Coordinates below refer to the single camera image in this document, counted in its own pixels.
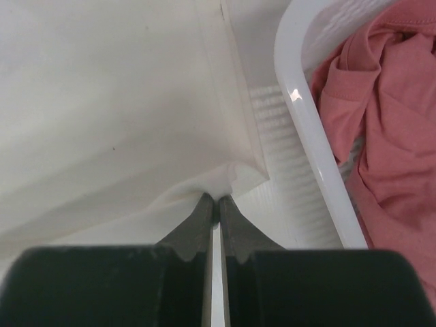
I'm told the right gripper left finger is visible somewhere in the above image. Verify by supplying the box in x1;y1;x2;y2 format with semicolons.
1;194;214;326

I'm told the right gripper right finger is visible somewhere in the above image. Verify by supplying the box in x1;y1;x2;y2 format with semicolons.
217;196;435;326

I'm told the cream white t shirt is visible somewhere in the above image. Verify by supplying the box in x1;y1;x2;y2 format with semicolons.
1;1;273;257

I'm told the white plastic basket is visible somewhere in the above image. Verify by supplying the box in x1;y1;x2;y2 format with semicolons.
230;1;388;249

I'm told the pink crumpled t shirt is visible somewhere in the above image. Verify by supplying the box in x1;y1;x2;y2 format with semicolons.
309;0;436;263

